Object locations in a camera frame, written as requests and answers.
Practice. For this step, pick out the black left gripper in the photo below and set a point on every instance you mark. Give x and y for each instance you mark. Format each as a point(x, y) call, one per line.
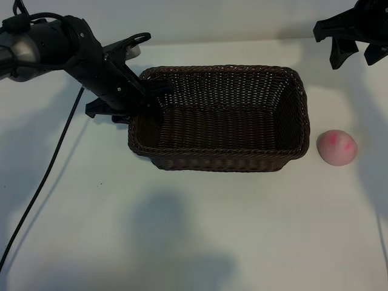
point(103, 78)

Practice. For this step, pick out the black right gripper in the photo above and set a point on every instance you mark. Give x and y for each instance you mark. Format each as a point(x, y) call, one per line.
point(369, 24)

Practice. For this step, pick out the dark brown woven basket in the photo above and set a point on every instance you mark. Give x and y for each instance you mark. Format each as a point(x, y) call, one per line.
point(218, 121)

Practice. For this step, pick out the pink peach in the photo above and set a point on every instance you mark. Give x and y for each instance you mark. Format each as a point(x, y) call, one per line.
point(336, 148)

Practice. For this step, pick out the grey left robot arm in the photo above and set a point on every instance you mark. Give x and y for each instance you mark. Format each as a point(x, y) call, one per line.
point(30, 45)

